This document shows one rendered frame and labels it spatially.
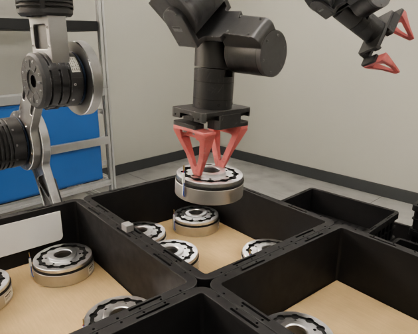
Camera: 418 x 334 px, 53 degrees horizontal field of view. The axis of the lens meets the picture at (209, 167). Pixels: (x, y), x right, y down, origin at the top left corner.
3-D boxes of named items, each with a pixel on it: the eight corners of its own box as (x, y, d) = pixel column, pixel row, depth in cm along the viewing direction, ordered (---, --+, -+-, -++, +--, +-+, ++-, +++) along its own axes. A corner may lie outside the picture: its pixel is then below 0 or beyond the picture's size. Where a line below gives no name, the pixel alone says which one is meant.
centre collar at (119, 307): (95, 316, 59) (95, 312, 58) (126, 301, 62) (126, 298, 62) (113, 333, 55) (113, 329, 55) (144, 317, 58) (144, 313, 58)
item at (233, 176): (162, 174, 63) (162, 170, 63) (208, 162, 70) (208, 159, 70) (210, 193, 56) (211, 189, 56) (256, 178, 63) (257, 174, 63)
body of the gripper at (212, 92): (251, 119, 62) (255, 68, 60) (203, 127, 55) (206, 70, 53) (218, 112, 66) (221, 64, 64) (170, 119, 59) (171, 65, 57)
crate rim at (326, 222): (81, 208, 85) (79, 197, 84) (198, 178, 103) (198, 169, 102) (204, 298, 55) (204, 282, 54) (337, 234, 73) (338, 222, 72)
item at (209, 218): (165, 213, 95) (165, 211, 94) (203, 204, 100) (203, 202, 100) (187, 229, 86) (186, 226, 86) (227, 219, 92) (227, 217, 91)
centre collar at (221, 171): (186, 172, 63) (186, 168, 63) (209, 166, 66) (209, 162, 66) (210, 181, 60) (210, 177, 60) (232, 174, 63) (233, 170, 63)
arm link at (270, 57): (197, -33, 54) (158, 10, 51) (270, -39, 47) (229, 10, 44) (231, 42, 62) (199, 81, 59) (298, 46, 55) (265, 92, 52)
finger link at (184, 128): (236, 174, 63) (241, 112, 60) (203, 185, 58) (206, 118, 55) (204, 164, 67) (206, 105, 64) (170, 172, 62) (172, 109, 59)
